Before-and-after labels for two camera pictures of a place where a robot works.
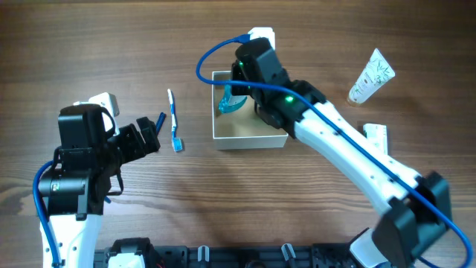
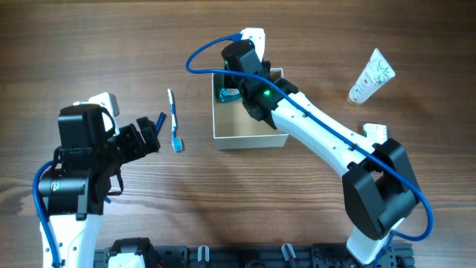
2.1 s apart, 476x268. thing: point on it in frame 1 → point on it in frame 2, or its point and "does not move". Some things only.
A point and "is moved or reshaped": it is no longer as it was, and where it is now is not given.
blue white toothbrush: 177,142 does not move
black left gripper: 133,138 does not move
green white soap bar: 377,134 does not move
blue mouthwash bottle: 230,103 is moved or reshaped
